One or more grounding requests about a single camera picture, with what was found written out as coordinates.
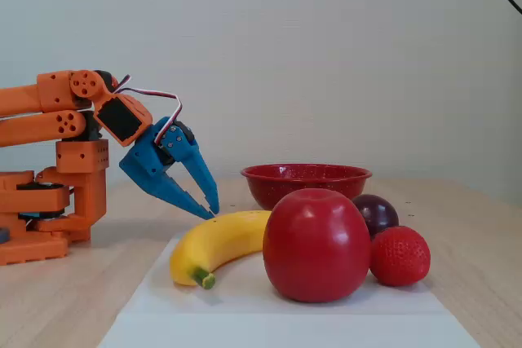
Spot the red apple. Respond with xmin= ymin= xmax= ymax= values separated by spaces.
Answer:
xmin=262 ymin=187 xmax=372 ymax=303

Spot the yellow banana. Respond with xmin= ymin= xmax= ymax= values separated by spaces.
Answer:
xmin=169 ymin=209 xmax=273 ymax=290

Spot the orange robot base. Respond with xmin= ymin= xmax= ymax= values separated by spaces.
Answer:
xmin=0 ymin=138 xmax=110 ymax=267

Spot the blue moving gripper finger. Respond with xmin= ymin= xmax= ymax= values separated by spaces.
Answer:
xmin=160 ymin=126 xmax=220 ymax=215

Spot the red speckled bowl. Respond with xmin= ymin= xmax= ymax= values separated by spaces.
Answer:
xmin=240 ymin=163 xmax=373 ymax=211

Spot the white paper sheet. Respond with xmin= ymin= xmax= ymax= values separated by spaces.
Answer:
xmin=97 ymin=231 xmax=482 ymax=348

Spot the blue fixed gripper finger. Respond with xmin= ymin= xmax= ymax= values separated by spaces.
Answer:
xmin=145 ymin=171 xmax=216 ymax=221

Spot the white red black servo cable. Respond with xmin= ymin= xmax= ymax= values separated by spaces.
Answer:
xmin=113 ymin=74 xmax=183 ymax=146

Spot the red strawberry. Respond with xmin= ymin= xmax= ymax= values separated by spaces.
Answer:
xmin=369 ymin=225 xmax=431 ymax=287

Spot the blue gripper body with servo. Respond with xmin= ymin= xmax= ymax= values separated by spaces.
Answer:
xmin=119 ymin=116 xmax=196 ymax=193

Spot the dark purple plum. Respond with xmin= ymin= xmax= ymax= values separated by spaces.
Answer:
xmin=351 ymin=194 xmax=400 ymax=239

